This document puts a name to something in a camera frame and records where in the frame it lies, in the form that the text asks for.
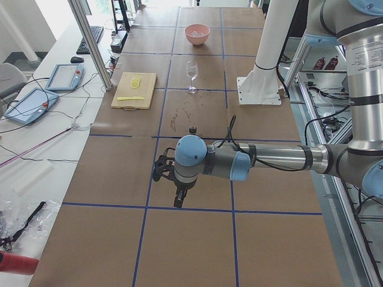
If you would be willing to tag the steel jigger measuring cup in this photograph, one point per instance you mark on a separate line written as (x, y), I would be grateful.
(192, 130)

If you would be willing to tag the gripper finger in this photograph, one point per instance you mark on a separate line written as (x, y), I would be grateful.
(178, 201)
(184, 194)

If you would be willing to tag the clear ice cubes pile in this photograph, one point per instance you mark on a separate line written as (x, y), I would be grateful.
(197, 33)

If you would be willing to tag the black computer mouse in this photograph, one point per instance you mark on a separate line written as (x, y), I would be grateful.
(77, 59)

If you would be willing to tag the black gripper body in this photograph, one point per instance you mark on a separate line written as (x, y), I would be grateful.
(183, 187)

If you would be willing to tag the teach pendant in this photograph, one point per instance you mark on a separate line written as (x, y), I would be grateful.
(65, 77)
(32, 107)

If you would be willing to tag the grey office chair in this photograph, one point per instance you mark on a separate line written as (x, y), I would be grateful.
(12, 80)

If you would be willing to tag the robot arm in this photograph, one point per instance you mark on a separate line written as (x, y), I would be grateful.
(357, 25)

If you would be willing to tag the near teach pendant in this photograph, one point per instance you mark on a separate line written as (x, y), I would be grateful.
(32, 107)

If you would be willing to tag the yellow plastic knife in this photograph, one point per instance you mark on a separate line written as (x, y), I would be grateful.
(130, 98)

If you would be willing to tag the red fire extinguisher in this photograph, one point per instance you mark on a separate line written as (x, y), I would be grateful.
(18, 264)

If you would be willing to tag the long metal rod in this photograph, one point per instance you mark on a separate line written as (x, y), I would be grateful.
(3, 164)

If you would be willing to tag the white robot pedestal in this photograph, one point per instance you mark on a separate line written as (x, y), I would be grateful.
(260, 86)

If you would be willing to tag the clear wine glass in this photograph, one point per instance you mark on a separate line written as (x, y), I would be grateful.
(192, 73)

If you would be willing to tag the pink bowl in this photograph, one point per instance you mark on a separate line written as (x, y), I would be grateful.
(197, 41)

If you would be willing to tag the aluminium frame post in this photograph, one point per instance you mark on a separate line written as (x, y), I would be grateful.
(83, 24)

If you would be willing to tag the clear plastic bag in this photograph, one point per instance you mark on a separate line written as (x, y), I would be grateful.
(26, 220)

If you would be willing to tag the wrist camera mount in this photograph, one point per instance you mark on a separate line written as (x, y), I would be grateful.
(164, 167)

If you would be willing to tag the far teach pendant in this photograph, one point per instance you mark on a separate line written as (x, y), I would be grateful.
(65, 77)

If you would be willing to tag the black box device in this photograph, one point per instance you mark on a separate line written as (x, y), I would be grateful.
(118, 41)

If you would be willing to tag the bamboo cutting board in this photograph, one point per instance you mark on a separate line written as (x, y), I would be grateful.
(146, 88)

